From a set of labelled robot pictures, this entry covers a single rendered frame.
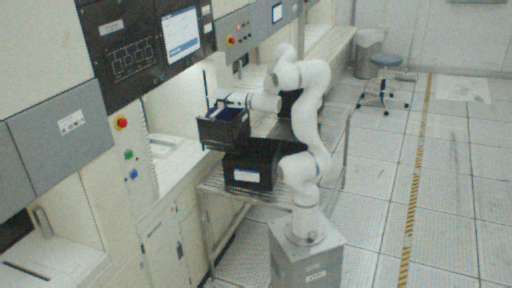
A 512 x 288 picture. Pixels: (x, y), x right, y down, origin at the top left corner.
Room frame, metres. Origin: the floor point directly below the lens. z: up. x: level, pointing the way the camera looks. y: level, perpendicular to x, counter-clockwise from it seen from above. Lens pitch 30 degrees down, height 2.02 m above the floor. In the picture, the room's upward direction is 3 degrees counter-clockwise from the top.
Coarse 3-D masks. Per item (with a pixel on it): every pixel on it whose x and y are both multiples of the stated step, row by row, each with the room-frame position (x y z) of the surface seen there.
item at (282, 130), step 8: (280, 120) 2.31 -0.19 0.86; (288, 120) 2.30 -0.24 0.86; (272, 128) 2.20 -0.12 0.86; (280, 128) 2.19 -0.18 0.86; (288, 128) 2.19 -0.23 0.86; (320, 128) 2.22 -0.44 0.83; (272, 136) 2.10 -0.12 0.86; (280, 136) 2.09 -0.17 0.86; (288, 136) 2.08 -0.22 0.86; (320, 136) 2.23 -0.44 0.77; (288, 144) 2.03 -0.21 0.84; (296, 144) 2.01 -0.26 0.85; (304, 144) 1.99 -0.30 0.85; (288, 152) 2.03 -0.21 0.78; (296, 152) 2.01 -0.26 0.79
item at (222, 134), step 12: (216, 96) 1.80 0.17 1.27; (228, 108) 1.94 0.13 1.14; (240, 108) 1.91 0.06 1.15; (204, 120) 1.76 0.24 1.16; (216, 120) 1.73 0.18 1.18; (240, 120) 1.79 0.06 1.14; (204, 132) 1.77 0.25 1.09; (216, 132) 1.74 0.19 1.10; (228, 132) 1.71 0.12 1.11; (240, 132) 1.78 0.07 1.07; (204, 144) 1.80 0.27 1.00; (216, 144) 1.74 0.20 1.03; (228, 144) 1.71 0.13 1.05; (240, 144) 1.76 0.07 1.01
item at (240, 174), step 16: (256, 144) 1.97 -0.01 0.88; (272, 144) 1.94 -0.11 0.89; (224, 160) 1.74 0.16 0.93; (240, 160) 1.99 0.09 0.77; (256, 160) 1.94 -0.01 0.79; (272, 160) 1.71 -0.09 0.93; (224, 176) 1.74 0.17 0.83; (240, 176) 1.71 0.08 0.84; (256, 176) 1.69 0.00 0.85; (272, 176) 1.68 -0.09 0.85
